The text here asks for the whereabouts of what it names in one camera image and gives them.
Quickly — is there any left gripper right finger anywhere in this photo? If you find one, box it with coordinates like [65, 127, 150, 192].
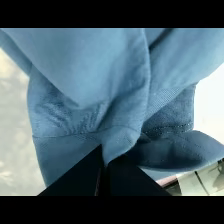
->
[104, 153, 172, 197]

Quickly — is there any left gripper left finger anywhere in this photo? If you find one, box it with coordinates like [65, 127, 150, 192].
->
[37, 143, 105, 197]

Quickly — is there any blue shirt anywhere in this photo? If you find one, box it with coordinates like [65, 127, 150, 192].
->
[0, 27, 224, 188]

